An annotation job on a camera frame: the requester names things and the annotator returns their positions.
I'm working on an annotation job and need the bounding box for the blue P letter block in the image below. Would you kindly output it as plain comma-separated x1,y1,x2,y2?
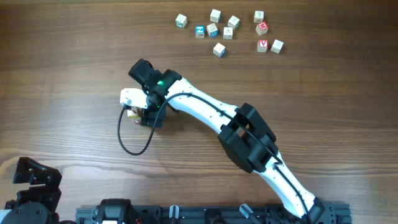
213,43,226,57

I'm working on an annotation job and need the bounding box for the plain block upper right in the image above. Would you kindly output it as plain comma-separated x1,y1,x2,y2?
254,11,264,23

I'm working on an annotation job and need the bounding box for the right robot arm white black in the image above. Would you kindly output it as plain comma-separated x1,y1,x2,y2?
121,59,325,223

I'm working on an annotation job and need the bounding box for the green sided block upper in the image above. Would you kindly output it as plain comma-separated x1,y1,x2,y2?
228,16,240,30

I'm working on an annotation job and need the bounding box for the plain top block upper middle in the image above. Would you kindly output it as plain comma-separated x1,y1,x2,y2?
210,9,221,23

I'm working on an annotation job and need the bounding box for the plain block far right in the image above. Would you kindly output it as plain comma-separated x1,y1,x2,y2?
271,39,284,54

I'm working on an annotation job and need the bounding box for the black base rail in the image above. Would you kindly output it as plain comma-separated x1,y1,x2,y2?
75,203,352,224

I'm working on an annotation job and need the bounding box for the red M letter block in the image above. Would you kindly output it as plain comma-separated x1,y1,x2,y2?
256,21,269,35

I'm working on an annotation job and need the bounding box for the green letter block far left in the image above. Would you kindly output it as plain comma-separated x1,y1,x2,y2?
175,14,187,28

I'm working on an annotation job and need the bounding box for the blue H letter block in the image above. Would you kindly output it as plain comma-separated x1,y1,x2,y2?
195,26,205,39

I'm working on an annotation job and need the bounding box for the red V letter block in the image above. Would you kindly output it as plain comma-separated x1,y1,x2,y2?
257,39,269,52

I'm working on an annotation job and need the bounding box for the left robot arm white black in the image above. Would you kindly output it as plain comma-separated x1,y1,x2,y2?
1,157,142,224

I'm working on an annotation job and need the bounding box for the picture block centre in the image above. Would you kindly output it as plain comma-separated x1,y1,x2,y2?
223,27,233,40

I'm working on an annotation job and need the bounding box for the blue sided picture block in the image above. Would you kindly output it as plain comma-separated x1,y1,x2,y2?
206,23,218,37

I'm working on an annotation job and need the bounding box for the yellow sided picture block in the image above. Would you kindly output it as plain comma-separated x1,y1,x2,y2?
127,107,142,120

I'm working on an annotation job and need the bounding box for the plain block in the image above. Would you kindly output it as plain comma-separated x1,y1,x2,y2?
210,9,221,23
271,39,284,54
254,11,264,23

